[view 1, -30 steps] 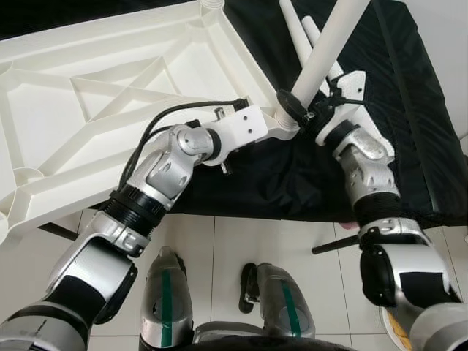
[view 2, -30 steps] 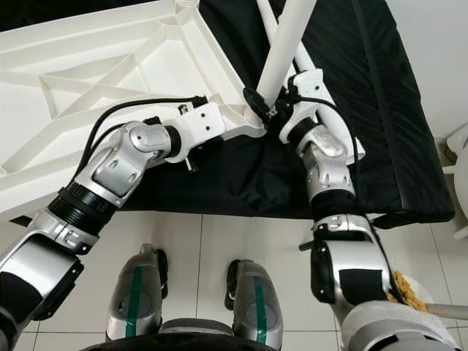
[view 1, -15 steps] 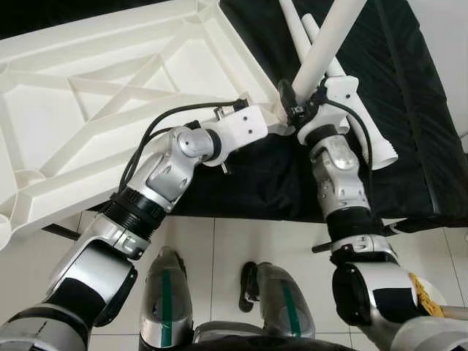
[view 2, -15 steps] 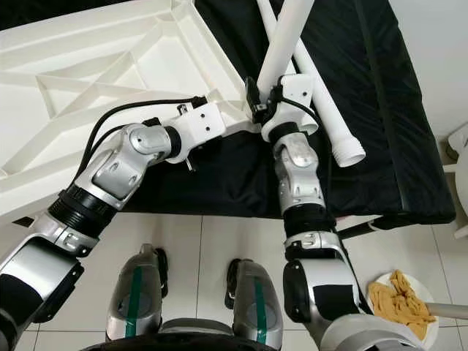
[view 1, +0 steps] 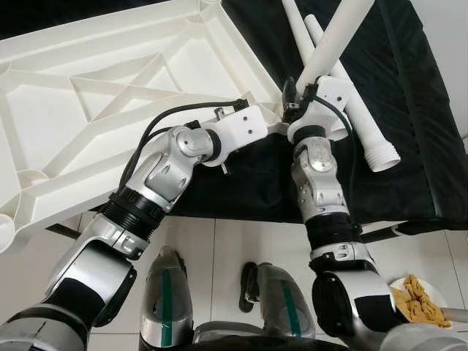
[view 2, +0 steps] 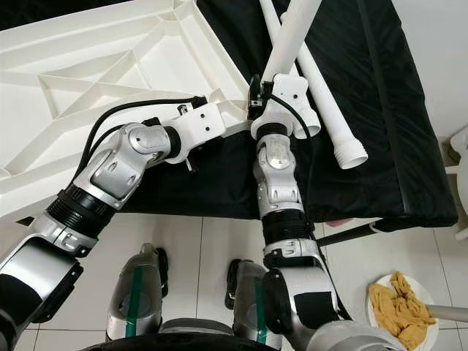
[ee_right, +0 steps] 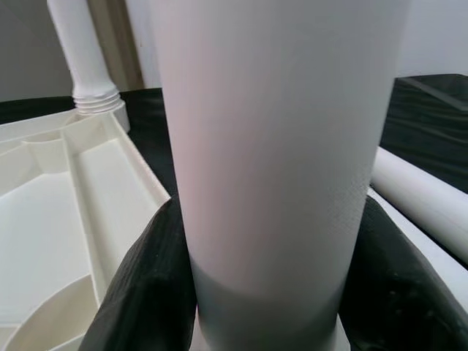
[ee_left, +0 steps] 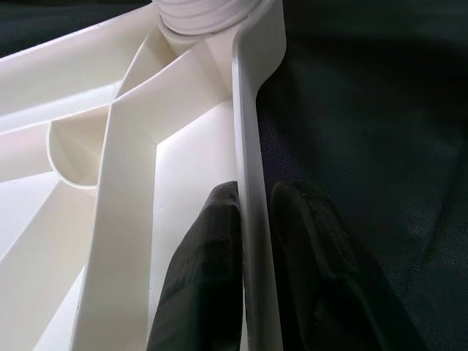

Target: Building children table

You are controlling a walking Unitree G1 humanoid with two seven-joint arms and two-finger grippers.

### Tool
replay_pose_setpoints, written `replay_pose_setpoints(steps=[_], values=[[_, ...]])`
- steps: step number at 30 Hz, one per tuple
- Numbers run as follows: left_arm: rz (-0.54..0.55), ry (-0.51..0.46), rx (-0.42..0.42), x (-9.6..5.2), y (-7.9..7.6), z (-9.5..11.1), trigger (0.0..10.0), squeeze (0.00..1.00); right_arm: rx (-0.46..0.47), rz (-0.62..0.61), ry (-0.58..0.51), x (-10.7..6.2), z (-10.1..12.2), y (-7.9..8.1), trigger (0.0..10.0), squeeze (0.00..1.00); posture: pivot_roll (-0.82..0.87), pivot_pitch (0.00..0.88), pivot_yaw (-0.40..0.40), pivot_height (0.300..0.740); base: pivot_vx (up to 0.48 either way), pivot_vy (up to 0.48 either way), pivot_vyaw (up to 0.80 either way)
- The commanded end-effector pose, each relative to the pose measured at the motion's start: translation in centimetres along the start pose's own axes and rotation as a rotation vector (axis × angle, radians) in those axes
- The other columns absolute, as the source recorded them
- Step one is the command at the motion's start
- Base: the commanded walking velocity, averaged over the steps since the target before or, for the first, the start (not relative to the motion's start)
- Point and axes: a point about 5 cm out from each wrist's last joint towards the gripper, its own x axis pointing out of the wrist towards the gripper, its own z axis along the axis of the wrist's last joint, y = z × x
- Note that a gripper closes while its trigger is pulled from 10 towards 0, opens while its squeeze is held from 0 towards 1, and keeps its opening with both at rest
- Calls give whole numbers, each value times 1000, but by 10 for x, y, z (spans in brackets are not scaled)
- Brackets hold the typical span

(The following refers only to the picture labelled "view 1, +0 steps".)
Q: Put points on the white plastic table top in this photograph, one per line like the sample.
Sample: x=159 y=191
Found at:
x=110 y=58

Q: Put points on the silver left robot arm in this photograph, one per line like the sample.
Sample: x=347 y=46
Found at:
x=164 y=172

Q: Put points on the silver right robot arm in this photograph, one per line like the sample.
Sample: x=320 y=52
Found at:
x=318 y=183

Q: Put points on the silver robot left leg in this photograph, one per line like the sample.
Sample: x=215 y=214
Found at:
x=167 y=292

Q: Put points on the silver robot leg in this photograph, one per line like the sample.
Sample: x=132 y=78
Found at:
x=281 y=300
x=167 y=292

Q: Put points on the silver robot right leg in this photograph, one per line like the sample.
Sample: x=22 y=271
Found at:
x=281 y=300

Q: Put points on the black robot waist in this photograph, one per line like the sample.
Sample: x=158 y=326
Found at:
x=278 y=345

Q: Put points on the yellow fried snacks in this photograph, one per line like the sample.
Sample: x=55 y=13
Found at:
x=420 y=303

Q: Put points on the grey metal pole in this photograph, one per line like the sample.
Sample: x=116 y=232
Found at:
x=457 y=315

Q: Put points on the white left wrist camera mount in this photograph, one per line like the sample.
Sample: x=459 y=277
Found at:
x=241 y=128

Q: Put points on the black table frame bar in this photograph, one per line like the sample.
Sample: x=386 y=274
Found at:
x=62 y=232

